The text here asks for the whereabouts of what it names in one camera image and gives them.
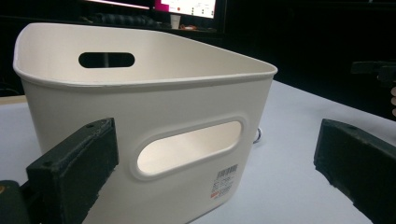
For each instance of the black keyboard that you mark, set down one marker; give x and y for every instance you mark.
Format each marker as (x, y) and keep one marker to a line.
(124, 20)

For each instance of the white paper cup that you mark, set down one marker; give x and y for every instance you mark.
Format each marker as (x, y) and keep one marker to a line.
(175, 21)

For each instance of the computer monitor with pink window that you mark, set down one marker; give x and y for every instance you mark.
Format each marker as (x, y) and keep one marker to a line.
(190, 6)

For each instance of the white plastic basket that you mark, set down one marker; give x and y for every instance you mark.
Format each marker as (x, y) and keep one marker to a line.
(174, 99)

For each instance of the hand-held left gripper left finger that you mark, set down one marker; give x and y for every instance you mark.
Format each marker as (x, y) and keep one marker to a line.
(71, 168)

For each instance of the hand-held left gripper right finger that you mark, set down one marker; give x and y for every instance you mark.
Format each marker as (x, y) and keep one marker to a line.
(361, 161)

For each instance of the dark computer monitor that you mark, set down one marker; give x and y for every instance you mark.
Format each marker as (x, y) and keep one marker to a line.
(118, 2)

